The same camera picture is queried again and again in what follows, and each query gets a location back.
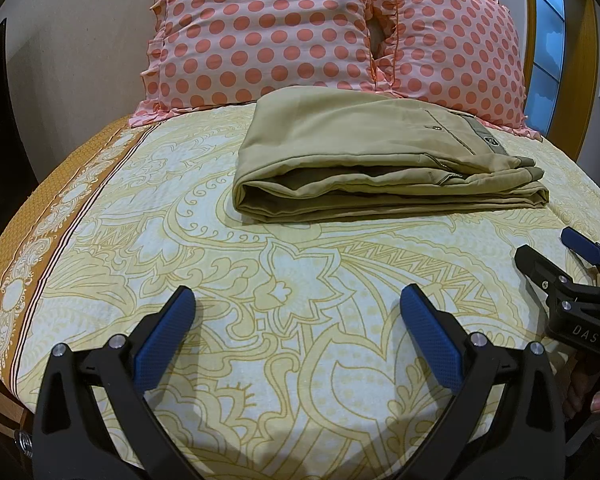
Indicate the wooden bed frame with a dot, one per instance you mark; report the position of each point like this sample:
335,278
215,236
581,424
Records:
2,405

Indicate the wooden headboard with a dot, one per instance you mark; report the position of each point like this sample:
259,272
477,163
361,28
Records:
582,60

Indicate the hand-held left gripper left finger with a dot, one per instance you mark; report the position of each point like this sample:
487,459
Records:
159,347

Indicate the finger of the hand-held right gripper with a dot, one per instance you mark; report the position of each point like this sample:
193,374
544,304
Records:
581,242
536,267

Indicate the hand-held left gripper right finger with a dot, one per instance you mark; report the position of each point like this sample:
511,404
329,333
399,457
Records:
430,341

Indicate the khaki pants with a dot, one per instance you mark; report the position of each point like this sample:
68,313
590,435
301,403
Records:
360,150

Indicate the pink polka dot pillow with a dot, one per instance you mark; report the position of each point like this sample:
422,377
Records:
260,35
445,45

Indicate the yellow patterned bed sheet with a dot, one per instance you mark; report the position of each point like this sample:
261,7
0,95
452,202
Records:
280,280

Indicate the blue glass window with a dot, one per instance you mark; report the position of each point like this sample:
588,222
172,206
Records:
546,35

